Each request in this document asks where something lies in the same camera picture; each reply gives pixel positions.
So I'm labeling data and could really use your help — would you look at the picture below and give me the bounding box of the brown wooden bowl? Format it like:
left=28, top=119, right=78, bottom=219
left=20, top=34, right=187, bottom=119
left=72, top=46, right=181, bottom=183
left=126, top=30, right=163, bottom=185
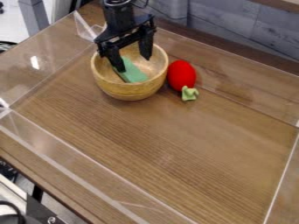
left=90, top=44, right=169, bottom=101

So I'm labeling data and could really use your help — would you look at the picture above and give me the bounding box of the red plush strawberry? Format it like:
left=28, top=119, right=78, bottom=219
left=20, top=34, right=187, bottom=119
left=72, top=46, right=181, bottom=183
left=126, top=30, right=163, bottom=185
left=167, top=60, right=199, bottom=102

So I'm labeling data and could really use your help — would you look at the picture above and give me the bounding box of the clear acrylic corner bracket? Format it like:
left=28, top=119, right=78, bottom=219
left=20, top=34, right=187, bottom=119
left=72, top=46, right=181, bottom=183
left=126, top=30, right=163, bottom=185
left=73, top=11, right=108, bottom=43

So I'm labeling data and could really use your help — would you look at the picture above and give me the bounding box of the green rectangular stick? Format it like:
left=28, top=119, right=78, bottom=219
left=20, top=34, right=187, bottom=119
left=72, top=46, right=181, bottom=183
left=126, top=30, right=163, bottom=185
left=114, top=57, right=148, bottom=83

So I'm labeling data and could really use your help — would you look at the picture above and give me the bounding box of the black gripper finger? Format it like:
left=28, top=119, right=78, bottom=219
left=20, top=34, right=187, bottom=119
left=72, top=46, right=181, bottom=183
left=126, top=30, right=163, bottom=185
left=106, top=45, right=126, bottom=73
left=138, top=25, right=155, bottom=60

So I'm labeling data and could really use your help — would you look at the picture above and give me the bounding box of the black table leg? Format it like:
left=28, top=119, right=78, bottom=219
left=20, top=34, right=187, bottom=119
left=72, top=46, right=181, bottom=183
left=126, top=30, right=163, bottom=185
left=32, top=185, right=42, bottom=203

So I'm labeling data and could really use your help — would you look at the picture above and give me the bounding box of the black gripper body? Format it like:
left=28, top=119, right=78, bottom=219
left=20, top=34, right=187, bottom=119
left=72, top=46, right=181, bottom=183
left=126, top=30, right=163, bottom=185
left=94, top=0, right=155, bottom=57

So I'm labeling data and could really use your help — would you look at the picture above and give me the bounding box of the black cable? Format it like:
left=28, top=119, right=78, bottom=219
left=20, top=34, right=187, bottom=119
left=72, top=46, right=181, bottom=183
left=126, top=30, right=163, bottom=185
left=0, top=199, right=28, bottom=224

